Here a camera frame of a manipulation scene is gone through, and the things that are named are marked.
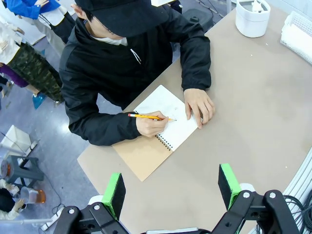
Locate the flat white paper sheet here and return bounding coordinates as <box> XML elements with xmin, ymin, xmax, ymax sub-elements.
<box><xmin>290</xmin><ymin>25</ymin><xmax>312</xmax><ymax>49</ymax></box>

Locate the person in black jacket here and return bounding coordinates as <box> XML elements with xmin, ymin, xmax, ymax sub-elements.
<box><xmin>59</xmin><ymin>0</ymin><xmax>213</xmax><ymax>147</ymax></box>

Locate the purple sleeved mannequin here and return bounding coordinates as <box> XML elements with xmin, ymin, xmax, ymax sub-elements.
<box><xmin>0</xmin><ymin>62</ymin><xmax>39</xmax><ymax>96</ymax></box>

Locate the bowl with orange contents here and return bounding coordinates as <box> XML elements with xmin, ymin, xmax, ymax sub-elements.
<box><xmin>0</xmin><ymin>159</ymin><xmax>12</xmax><ymax>180</ymax></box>

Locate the person's right hand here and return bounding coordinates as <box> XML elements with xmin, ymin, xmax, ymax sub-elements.
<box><xmin>136</xmin><ymin>111</ymin><xmax>173</xmax><ymax>138</ymax></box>

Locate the camouflage skirt mannequin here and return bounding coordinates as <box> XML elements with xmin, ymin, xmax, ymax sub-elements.
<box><xmin>0</xmin><ymin>17</ymin><xmax>64</xmax><ymax>103</ymax></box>

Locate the blue mannequin base plate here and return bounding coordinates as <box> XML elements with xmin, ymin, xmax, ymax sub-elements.
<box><xmin>32</xmin><ymin>92</ymin><xmax>47</xmax><ymax>110</ymax></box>

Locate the spiral notebook with kraft cover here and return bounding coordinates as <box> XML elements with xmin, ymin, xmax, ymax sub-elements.
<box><xmin>112</xmin><ymin>84</ymin><xmax>203</xmax><ymax>182</ymax></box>

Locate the white pole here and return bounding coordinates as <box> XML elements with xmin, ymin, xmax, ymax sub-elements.
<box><xmin>0</xmin><ymin>218</ymin><xmax>53</xmax><ymax>226</ymax></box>

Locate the white storage box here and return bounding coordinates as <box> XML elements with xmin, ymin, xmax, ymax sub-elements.
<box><xmin>0</xmin><ymin>124</ymin><xmax>32</xmax><ymax>156</ymax></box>

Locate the white trash bin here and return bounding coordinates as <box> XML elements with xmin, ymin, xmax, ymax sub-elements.
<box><xmin>235</xmin><ymin>0</ymin><xmax>271</xmax><ymax>38</ymax></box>

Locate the clear jug with orange liquid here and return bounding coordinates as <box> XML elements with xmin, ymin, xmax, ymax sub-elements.
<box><xmin>20</xmin><ymin>186</ymin><xmax>47</xmax><ymax>204</ymax></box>

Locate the person's left forearm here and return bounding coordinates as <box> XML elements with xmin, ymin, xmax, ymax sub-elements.
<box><xmin>181</xmin><ymin>53</ymin><xmax>212</xmax><ymax>91</ymax></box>

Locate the black cap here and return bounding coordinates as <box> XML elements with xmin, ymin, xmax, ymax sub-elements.
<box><xmin>74</xmin><ymin>0</ymin><xmax>170</xmax><ymax>38</ymax></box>

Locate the person's right forearm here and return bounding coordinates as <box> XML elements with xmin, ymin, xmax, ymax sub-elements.
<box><xmin>68</xmin><ymin>107</ymin><xmax>142</xmax><ymax>147</ymax></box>

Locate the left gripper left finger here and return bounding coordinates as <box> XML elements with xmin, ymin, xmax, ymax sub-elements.
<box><xmin>53</xmin><ymin>172</ymin><xmax>130</xmax><ymax>234</ymax></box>

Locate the yellow pencil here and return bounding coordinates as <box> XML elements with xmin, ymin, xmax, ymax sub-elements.
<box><xmin>128</xmin><ymin>113</ymin><xmax>177</xmax><ymax>122</ymax></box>

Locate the white perforated plastic basket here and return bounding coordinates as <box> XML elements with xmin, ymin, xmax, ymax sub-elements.
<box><xmin>280</xmin><ymin>11</ymin><xmax>312</xmax><ymax>64</ymax></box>

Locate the black cable bundle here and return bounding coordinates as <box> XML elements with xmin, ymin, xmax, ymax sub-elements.
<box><xmin>282</xmin><ymin>195</ymin><xmax>312</xmax><ymax>234</ymax></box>

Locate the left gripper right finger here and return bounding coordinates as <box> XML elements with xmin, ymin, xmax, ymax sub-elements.
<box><xmin>211</xmin><ymin>163</ymin><xmax>301</xmax><ymax>234</ymax></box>

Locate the white power strip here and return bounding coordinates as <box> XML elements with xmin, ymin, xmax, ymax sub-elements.
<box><xmin>40</xmin><ymin>212</ymin><xmax>64</xmax><ymax>231</ymax></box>

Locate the background person with black hair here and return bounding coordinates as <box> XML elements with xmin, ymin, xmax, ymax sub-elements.
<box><xmin>0</xmin><ymin>179</ymin><xmax>26</xmax><ymax>221</ymax></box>

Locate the grey cable bundle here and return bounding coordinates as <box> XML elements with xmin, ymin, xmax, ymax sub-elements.
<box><xmin>282</xmin><ymin>146</ymin><xmax>312</xmax><ymax>234</ymax></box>

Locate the grey plastic stool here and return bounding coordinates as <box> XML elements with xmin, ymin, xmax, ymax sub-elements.
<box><xmin>4</xmin><ymin>155</ymin><xmax>45</xmax><ymax>188</ymax></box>

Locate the person's left hand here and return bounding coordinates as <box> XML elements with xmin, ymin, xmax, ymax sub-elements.
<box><xmin>183</xmin><ymin>88</ymin><xmax>216</xmax><ymax>129</ymax></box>

